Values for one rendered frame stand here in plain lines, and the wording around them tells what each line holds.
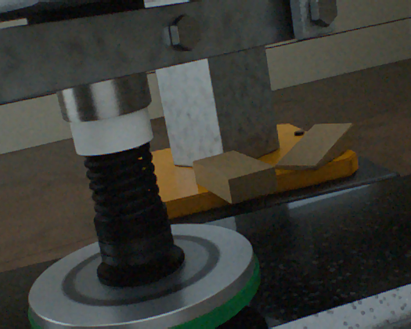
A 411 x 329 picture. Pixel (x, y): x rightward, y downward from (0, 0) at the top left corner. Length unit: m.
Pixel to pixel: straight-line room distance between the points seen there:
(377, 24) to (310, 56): 1.00
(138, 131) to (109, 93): 0.04
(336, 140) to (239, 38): 0.85
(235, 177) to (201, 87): 0.29
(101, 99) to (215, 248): 0.19
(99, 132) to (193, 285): 0.15
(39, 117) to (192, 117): 5.35
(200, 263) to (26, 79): 0.24
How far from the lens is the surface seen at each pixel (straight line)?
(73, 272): 0.63
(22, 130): 6.75
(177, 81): 1.46
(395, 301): 0.62
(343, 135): 1.44
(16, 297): 0.77
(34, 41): 0.47
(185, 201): 1.29
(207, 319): 0.52
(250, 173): 1.19
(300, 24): 0.61
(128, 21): 0.51
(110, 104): 0.53
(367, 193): 0.88
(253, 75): 1.47
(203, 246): 0.62
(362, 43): 8.00
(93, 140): 0.54
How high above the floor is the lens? 1.16
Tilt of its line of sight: 15 degrees down
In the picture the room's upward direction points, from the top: 10 degrees counter-clockwise
